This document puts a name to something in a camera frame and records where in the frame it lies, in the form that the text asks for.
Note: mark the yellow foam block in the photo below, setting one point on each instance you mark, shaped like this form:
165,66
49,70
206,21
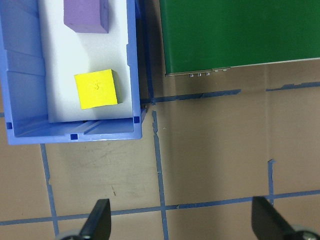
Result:
96,88

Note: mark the purple foam block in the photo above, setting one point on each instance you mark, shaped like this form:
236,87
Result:
82,15

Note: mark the blue plastic storage bin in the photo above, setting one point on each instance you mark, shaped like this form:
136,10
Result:
22,105

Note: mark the green conveyor belt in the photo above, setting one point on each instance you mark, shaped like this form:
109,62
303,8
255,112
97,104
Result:
237,32

